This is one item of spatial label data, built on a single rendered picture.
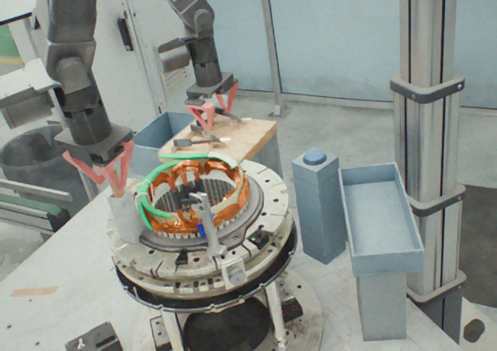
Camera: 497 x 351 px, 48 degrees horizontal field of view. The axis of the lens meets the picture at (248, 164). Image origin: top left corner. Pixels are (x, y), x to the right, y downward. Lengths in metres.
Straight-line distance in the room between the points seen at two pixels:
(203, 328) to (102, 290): 0.29
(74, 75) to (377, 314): 0.68
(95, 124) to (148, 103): 2.54
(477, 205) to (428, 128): 1.63
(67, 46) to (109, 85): 2.77
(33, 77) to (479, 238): 2.09
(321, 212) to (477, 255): 1.36
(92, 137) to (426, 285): 0.85
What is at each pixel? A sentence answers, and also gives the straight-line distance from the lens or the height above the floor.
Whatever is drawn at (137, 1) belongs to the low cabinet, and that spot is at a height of 0.89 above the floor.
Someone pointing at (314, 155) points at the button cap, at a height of 1.04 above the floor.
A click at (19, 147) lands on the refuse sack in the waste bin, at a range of 2.81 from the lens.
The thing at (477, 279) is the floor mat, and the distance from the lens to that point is 2.37.
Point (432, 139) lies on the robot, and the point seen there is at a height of 1.07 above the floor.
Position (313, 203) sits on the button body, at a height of 0.95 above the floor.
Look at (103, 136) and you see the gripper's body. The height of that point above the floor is 1.30.
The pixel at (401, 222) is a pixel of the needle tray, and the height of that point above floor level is 1.03.
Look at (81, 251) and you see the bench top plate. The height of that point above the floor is 0.78.
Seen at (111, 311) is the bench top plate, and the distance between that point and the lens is 1.31.
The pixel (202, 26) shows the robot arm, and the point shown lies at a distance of 1.13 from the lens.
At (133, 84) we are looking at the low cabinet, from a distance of 3.34.
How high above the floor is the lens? 1.66
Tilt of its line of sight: 32 degrees down
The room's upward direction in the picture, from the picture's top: 10 degrees counter-clockwise
